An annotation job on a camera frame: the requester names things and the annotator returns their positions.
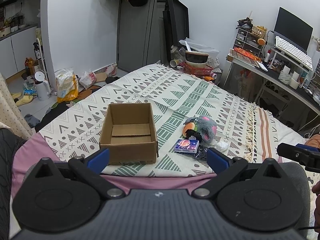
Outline grey desk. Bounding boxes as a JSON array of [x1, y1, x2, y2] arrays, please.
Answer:
[[227, 53, 319, 114]]

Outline patterned cream green blanket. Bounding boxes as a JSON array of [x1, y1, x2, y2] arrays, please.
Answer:
[[40, 64, 278, 177]]

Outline brown cardboard box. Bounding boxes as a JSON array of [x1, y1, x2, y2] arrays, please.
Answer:
[[99, 103, 158, 165]]

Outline orange burger plush toy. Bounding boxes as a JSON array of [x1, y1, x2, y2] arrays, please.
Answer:
[[182, 122, 197, 138]]

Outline white keyboard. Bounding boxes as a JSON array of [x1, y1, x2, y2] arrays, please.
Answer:
[[275, 36, 313, 70]]

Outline grey pink plush toy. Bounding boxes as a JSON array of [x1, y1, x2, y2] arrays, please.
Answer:
[[183, 115, 217, 144]]

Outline white soft item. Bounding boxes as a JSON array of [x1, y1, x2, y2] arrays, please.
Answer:
[[215, 141, 229, 153]]

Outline small drawer organizer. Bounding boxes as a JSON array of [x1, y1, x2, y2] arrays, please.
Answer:
[[233, 28, 263, 56]]

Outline black soft pouch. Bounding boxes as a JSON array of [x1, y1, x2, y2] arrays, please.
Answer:
[[194, 145, 208, 160]]

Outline black leaning screen panel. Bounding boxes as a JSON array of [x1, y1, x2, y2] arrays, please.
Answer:
[[163, 0, 189, 61]]

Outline yellow white bag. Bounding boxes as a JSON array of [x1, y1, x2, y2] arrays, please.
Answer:
[[55, 68, 79, 103]]

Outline person right hand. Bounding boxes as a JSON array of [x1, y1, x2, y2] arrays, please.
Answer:
[[312, 181, 320, 233]]

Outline white plastic bag red print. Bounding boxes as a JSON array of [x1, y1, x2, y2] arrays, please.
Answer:
[[79, 72, 97, 89]]

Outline pink bed sheet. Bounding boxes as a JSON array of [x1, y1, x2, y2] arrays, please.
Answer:
[[11, 133, 216, 197]]

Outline black monitor on desk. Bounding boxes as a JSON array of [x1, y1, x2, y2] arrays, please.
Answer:
[[274, 7, 313, 53]]

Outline yellow slippers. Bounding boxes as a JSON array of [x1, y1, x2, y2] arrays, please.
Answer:
[[11, 93, 33, 107]]

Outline beige dotted fabric box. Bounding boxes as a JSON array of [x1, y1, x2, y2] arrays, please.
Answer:
[[0, 75, 33, 140]]

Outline white electric kettle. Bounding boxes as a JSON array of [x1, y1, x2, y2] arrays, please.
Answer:
[[35, 71, 51, 101]]

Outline red plastic basket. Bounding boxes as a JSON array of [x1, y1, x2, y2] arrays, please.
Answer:
[[184, 63, 213, 76]]

